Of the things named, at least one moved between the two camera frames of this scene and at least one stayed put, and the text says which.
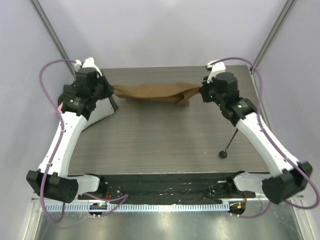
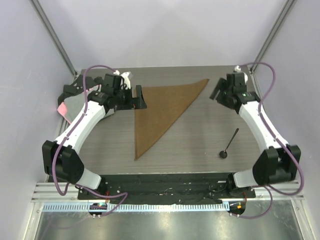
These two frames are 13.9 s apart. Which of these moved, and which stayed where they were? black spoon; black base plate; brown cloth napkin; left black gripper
Moved: left black gripper; brown cloth napkin
Stayed: black base plate; black spoon
